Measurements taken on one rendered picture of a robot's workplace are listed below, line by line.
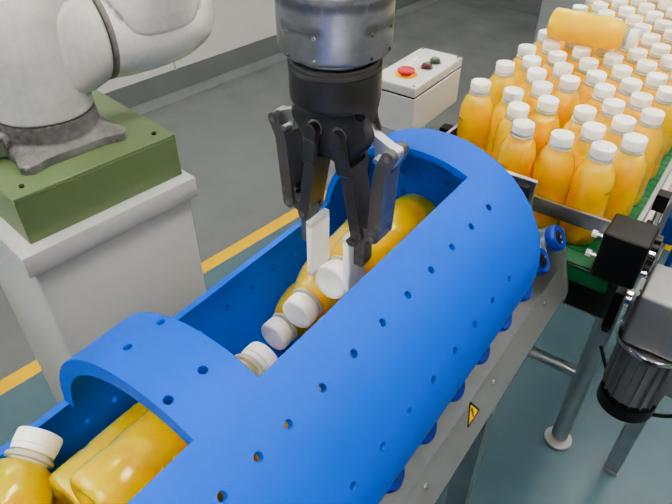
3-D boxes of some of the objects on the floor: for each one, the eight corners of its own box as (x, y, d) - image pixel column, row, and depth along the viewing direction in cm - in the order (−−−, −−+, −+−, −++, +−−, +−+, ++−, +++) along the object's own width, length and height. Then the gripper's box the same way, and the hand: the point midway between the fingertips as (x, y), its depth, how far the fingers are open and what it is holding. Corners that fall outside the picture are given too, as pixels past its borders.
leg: (434, 536, 156) (467, 386, 116) (444, 519, 160) (480, 367, 120) (453, 550, 153) (494, 400, 114) (463, 532, 157) (507, 381, 117)
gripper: (223, 43, 48) (251, 265, 63) (402, 96, 40) (384, 334, 55) (283, 17, 52) (296, 230, 67) (453, 61, 45) (424, 289, 60)
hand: (336, 252), depth 59 cm, fingers closed on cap, 4 cm apart
